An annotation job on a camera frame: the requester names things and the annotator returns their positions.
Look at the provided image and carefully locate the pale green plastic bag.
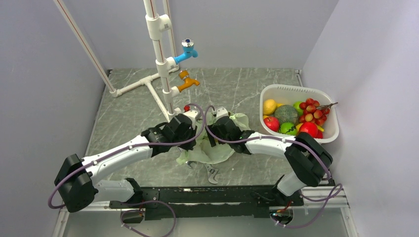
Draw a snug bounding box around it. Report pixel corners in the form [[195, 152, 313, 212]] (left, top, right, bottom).
[[176, 113, 250, 164]]

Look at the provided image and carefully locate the red grape bunch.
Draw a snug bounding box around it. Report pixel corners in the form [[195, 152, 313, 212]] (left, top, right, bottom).
[[298, 98, 338, 126]]

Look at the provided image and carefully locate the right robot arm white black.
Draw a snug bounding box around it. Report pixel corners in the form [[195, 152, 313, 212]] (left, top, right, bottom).
[[205, 116, 333, 205]]

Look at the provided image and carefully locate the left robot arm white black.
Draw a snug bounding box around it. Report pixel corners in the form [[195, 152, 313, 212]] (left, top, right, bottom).
[[54, 110, 201, 213]]

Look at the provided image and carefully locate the silver combination wrench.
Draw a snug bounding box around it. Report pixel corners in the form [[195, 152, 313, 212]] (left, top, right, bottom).
[[186, 161, 197, 168]]

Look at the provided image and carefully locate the yellow lemon upper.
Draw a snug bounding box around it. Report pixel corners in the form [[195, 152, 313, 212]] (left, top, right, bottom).
[[262, 99, 277, 115]]

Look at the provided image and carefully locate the orange faucet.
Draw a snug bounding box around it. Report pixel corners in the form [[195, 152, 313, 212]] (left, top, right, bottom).
[[177, 70, 200, 92]]

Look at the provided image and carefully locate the green striped ball fruit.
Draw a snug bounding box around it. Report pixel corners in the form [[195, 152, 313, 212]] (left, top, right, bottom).
[[279, 122, 298, 136]]

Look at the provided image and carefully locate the yellow banana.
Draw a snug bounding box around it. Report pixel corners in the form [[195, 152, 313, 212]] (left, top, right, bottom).
[[296, 123, 324, 132]]

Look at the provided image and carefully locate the light green lime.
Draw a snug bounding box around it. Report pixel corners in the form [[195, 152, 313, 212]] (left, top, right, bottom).
[[293, 101, 303, 117]]

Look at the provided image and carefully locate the white plastic basket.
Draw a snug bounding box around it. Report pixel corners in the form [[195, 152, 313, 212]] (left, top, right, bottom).
[[258, 84, 339, 144]]

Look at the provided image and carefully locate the blue faucet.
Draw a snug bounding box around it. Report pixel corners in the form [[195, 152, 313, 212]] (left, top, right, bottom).
[[174, 38, 198, 65]]

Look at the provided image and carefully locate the red apple in basket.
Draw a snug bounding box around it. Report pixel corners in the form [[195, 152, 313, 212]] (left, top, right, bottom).
[[298, 122, 319, 138]]

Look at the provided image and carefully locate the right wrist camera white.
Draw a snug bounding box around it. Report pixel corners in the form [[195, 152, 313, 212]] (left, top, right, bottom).
[[212, 107, 230, 121]]

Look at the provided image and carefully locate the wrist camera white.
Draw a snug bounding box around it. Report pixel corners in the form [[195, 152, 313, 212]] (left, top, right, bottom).
[[212, 107, 230, 121], [183, 105, 202, 128]]

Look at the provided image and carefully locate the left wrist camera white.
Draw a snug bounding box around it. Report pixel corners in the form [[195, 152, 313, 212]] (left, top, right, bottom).
[[183, 105, 202, 128]]

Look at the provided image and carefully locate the red handled adjustable wrench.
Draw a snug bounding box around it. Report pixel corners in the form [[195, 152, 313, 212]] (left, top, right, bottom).
[[204, 163, 218, 185]]

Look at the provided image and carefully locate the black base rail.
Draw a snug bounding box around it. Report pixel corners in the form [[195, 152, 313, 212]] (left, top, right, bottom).
[[109, 185, 304, 220]]

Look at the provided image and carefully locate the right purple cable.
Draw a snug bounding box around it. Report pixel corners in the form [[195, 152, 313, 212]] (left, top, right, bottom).
[[203, 105, 344, 229]]

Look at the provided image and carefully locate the white pipe frame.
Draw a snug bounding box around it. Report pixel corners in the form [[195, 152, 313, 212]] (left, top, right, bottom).
[[54, 0, 184, 121]]

